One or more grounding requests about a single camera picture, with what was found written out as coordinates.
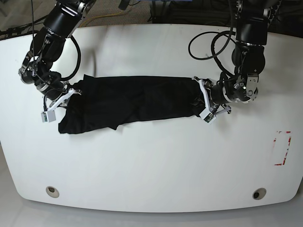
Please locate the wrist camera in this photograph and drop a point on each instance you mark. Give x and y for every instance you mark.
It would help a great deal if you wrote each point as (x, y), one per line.
(48, 116)
(207, 116)

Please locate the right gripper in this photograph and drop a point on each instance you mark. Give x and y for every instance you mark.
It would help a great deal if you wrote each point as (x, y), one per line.
(57, 94)

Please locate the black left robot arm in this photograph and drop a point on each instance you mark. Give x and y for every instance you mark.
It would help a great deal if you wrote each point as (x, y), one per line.
(249, 25)

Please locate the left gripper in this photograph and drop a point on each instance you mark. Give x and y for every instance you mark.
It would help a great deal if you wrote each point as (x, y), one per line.
(207, 88)

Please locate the left table cable grommet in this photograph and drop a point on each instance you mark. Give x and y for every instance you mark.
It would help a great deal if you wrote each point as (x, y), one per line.
(52, 192)

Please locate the red tape rectangle marking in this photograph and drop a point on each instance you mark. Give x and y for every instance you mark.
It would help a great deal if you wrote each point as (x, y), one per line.
(280, 149)

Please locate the right table cable grommet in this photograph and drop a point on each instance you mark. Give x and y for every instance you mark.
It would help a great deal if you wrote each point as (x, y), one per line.
(259, 194)

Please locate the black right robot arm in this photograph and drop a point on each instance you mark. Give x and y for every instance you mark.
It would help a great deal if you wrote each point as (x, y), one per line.
(46, 48)

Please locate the table cable grommet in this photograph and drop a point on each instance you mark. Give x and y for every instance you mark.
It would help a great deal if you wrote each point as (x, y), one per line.
(52, 192)
(259, 194)

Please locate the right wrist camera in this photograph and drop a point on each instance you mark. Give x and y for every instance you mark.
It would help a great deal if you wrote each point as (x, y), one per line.
(48, 116)

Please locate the black T-shirt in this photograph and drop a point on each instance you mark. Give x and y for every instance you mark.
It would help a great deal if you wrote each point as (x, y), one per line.
(108, 102)

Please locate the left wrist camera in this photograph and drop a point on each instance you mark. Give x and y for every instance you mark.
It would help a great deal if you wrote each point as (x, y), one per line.
(207, 116)

